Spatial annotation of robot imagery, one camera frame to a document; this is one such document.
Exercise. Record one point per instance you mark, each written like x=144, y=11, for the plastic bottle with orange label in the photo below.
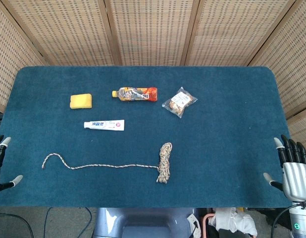
x=135, y=94

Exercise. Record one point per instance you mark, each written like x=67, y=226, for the yellow sponge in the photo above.
x=80, y=101

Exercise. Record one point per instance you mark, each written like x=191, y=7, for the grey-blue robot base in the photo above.
x=143, y=223

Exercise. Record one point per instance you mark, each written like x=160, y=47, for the pink tube frame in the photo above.
x=204, y=225

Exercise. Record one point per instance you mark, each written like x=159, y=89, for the woven bamboo screen panel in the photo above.
x=302, y=129
x=232, y=32
x=64, y=32
x=150, y=32
x=9, y=62
x=291, y=62

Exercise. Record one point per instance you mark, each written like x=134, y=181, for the blue carpet table cover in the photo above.
x=217, y=153

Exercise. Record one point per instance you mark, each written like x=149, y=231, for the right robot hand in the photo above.
x=297, y=181

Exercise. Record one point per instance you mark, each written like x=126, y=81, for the white cloth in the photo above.
x=232, y=220

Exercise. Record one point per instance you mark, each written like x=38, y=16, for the white power strip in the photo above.
x=194, y=223

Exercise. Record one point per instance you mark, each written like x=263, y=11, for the white toothpaste tube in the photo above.
x=104, y=125

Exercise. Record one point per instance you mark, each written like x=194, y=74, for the clear bag of snacks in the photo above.
x=179, y=101

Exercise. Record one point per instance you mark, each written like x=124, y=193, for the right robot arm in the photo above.
x=302, y=220

